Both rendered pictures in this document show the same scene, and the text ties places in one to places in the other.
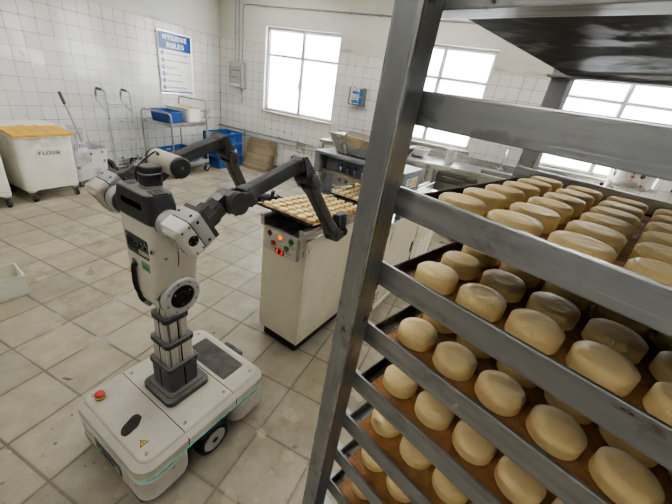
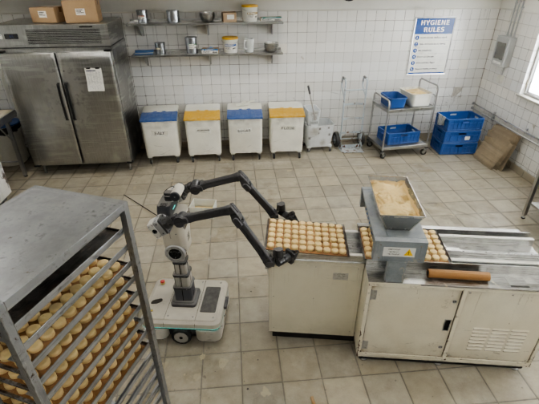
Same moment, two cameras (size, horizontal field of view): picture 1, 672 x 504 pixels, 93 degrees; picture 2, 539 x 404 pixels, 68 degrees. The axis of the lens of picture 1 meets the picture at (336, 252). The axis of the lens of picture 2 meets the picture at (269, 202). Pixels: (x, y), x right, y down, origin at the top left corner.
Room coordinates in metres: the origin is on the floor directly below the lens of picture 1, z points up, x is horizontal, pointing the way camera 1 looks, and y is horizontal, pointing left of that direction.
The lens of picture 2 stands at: (0.60, -1.89, 2.66)
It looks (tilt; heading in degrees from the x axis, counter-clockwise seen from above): 31 degrees down; 64
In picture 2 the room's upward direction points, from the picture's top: straight up
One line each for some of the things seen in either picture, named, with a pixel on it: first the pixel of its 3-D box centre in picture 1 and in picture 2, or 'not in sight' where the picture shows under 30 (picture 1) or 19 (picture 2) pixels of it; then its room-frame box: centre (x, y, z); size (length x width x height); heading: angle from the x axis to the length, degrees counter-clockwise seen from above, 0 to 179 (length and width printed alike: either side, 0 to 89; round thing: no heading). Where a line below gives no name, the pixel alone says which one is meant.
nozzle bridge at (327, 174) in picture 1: (364, 181); (387, 231); (2.39, -0.12, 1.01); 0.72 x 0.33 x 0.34; 60
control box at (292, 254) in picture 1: (281, 243); not in sight; (1.64, 0.31, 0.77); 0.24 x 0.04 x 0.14; 60
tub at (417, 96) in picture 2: (183, 113); (415, 96); (5.35, 2.73, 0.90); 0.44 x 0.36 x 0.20; 78
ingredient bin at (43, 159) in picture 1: (36, 160); (285, 130); (3.48, 3.53, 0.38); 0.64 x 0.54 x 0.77; 67
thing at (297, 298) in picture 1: (314, 269); (313, 285); (1.95, 0.13, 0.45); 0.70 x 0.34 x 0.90; 150
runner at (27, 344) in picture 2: not in sight; (79, 290); (0.43, -0.55, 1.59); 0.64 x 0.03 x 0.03; 47
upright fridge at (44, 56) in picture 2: not in sight; (78, 98); (0.57, 4.46, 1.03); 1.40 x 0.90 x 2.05; 160
